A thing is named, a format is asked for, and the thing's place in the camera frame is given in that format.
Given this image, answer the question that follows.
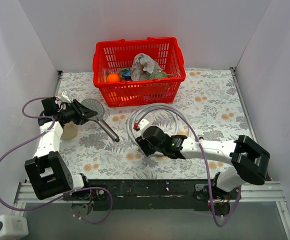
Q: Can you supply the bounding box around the grey shower head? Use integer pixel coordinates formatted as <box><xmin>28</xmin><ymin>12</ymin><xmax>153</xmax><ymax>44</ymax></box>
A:
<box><xmin>81</xmin><ymin>98</ymin><xmax>120</xmax><ymax>143</ymax></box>

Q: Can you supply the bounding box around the white shower hose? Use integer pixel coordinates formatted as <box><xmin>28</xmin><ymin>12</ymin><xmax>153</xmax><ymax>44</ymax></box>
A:
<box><xmin>125</xmin><ymin>103</ymin><xmax>192</xmax><ymax>161</ymax></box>

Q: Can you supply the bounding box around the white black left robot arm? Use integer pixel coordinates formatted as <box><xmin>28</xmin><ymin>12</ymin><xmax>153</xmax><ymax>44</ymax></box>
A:
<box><xmin>24</xmin><ymin>96</ymin><xmax>97</xmax><ymax>200</ymax></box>

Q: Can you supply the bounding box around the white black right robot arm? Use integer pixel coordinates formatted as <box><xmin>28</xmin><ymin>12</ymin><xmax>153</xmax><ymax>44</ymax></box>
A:
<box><xmin>72</xmin><ymin>98</ymin><xmax>245</xmax><ymax>199</ymax></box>

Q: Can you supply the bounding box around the orange ball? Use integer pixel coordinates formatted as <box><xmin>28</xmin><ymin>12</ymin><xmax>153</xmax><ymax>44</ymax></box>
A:
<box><xmin>106</xmin><ymin>73</ymin><xmax>121</xmax><ymax>83</ymax></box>

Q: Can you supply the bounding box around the colourful small toy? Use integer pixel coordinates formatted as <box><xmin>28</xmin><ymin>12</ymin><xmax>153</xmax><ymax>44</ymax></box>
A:
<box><xmin>119</xmin><ymin>67</ymin><xmax>132</xmax><ymax>82</ymax></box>

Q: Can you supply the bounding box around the red plastic basket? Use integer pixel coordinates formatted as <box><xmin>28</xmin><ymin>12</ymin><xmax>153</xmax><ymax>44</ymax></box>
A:
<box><xmin>92</xmin><ymin>36</ymin><xmax>186</xmax><ymax>108</ymax></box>

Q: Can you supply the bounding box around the floral patterned mat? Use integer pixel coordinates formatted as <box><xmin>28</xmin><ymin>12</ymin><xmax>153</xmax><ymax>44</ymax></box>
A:
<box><xmin>60</xmin><ymin>69</ymin><xmax>252</xmax><ymax>179</ymax></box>

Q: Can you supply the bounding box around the green glass item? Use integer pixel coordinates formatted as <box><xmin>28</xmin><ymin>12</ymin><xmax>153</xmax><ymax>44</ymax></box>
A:
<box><xmin>148</xmin><ymin>71</ymin><xmax>175</xmax><ymax>80</ymax></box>

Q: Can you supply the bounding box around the white box with knob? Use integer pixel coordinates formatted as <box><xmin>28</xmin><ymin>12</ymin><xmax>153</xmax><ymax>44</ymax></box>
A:
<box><xmin>0</xmin><ymin>214</ymin><xmax>29</xmax><ymax>240</ymax></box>

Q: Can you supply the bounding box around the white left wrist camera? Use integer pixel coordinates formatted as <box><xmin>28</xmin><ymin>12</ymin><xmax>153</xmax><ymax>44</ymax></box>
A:
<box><xmin>55</xmin><ymin>90</ymin><xmax>72</xmax><ymax>104</ymax></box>

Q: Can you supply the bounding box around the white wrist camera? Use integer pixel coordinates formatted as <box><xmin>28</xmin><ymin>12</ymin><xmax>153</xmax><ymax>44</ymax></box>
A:
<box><xmin>55</xmin><ymin>90</ymin><xmax>72</xmax><ymax>104</ymax></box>
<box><xmin>133</xmin><ymin>119</ymin><xmax>150</xmax><ymax>133</ymax></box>

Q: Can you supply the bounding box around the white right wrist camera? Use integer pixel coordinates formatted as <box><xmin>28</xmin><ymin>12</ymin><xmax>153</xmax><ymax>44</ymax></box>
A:
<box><xmin>133</xmin><ymin>119</ymin><xmax>150</xmax><ymax>133</ymax></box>

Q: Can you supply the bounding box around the aluminium frame rail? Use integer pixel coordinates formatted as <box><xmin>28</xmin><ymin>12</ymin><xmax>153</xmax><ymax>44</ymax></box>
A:
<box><xmin>14</xmin><ymin>181</ymin><xmax>286</xmax><ymax>205</ymax></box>

